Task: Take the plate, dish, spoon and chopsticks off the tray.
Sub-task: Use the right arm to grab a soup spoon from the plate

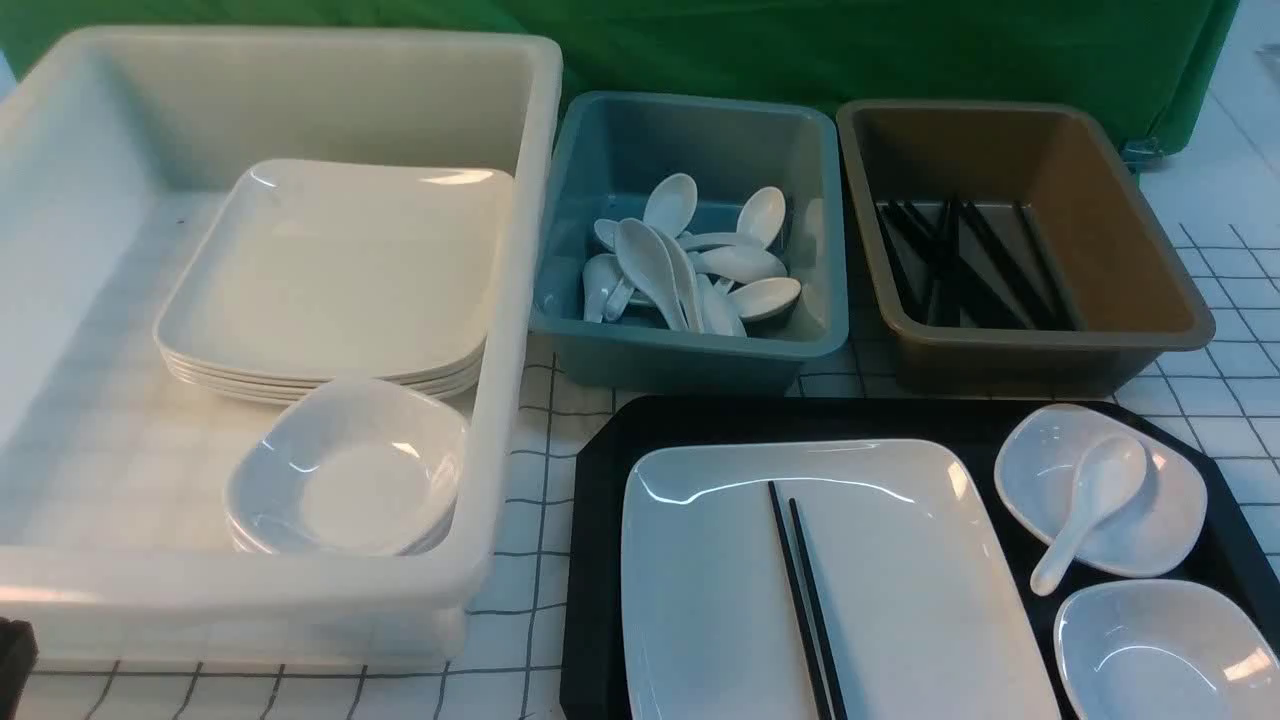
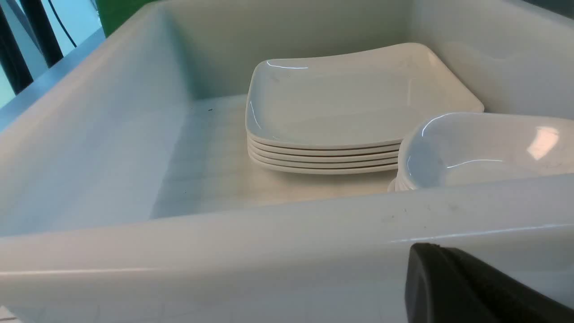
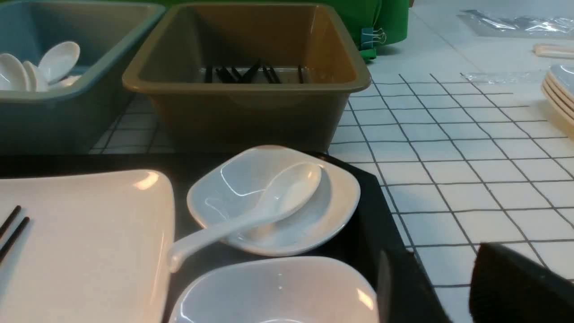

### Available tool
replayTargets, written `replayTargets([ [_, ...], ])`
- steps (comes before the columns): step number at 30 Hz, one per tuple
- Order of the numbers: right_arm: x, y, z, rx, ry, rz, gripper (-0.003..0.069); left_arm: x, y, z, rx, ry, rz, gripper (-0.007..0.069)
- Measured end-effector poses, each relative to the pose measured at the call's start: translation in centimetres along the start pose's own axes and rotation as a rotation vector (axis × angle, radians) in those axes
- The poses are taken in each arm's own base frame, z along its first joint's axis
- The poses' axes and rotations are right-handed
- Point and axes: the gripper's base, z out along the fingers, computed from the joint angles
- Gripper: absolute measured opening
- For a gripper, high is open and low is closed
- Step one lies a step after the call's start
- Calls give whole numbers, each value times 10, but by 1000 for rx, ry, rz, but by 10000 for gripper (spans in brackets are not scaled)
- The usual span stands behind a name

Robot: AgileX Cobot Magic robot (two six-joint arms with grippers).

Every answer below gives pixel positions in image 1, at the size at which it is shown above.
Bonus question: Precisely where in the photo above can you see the black chopstick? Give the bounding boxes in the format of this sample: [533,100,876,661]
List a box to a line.
[767,480,833,719]
[788,498,849,719]

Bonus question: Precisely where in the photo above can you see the white rectangular rice plate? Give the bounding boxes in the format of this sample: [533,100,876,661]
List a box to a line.
[621,439,1061,719]

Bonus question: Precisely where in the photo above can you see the white bowl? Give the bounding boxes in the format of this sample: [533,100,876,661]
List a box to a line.
[1053,579,1279,719]
[993,404,1208,578]

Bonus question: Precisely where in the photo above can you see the white ceramic soup spoon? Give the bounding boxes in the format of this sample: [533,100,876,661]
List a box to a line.
[1029,434,1148,596]

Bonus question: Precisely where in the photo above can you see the white spoon in bin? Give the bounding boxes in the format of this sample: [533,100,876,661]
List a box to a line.
[614,219,690,332]

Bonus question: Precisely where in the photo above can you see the white spoon lower right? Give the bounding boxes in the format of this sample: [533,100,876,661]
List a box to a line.
[726,277,803,323]

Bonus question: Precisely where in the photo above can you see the white spoon upper left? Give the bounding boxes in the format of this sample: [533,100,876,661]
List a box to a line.
[641,173,698,238]

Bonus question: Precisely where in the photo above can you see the white spoon upper right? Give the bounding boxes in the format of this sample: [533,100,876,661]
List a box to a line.
[708,186,787,284]

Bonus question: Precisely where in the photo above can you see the blue-grey plastic bin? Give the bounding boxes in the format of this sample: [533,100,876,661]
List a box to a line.
[531,92,849,395]

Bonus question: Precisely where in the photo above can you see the stack of white bowls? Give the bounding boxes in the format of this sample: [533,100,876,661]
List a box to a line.
[224,378,470,556]

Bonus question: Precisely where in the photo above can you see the stack of white plates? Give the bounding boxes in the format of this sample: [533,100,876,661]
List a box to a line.
[154,158,515,405]

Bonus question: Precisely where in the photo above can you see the black chopsticks in bin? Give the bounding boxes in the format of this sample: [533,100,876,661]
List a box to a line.
[876,195,1079,331]

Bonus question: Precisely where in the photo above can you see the brown plastic bin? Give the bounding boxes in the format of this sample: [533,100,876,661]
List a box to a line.
[836,100,1215,397]

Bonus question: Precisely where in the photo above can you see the metal binder clip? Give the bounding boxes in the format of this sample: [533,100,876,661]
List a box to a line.
[1119,137,1165,174]

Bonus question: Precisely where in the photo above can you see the large white plastic bin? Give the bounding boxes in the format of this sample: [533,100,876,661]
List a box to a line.
[3,26,563,673]

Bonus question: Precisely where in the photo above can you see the black serving tray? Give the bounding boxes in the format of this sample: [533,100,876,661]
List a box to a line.
[559,395,1279,719]

